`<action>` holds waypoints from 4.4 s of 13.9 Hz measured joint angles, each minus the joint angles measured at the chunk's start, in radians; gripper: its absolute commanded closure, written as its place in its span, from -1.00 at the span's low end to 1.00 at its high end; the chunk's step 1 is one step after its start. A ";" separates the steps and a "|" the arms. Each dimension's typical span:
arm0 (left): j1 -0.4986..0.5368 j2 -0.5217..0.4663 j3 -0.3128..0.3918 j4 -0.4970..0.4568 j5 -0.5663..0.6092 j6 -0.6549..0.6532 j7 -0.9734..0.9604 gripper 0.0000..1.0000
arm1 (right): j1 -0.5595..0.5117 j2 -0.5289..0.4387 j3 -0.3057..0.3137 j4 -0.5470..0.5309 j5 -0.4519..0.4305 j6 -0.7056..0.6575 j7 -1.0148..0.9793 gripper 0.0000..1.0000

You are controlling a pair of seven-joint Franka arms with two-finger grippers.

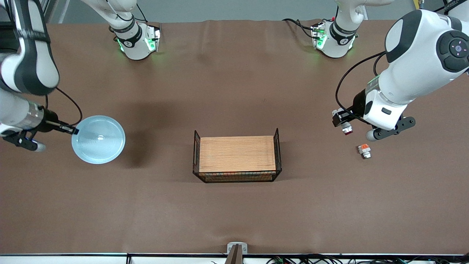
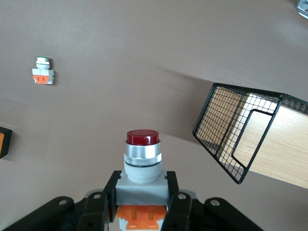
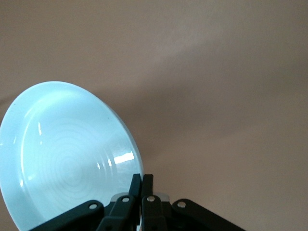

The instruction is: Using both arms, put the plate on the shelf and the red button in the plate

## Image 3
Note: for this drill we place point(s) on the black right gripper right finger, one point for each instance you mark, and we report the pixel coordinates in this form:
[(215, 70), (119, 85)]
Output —
[(154, 216)]

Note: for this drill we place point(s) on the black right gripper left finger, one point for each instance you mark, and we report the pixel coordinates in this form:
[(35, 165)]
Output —
[(115, 216)]

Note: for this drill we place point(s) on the light blue round plate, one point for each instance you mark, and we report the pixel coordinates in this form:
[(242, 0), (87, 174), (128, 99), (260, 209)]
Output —
[(60, 144)]

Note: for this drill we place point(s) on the brown table cover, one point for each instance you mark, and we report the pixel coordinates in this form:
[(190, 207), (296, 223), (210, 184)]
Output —
[(192, 72)]

